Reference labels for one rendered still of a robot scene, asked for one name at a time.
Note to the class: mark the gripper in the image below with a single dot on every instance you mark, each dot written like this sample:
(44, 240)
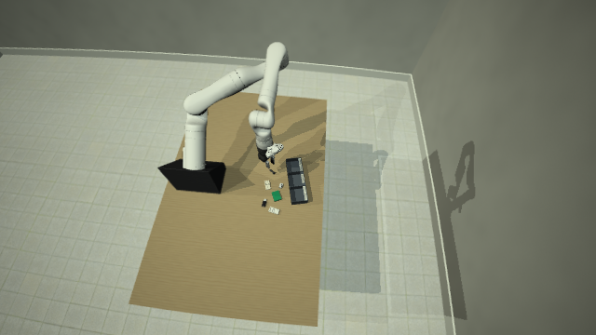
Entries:
(265, 154)

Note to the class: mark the dark grey rack of labelled bins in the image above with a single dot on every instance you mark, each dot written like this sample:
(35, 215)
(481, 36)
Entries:
(296, 181)

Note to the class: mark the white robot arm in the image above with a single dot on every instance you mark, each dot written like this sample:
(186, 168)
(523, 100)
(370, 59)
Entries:
(196, 105)

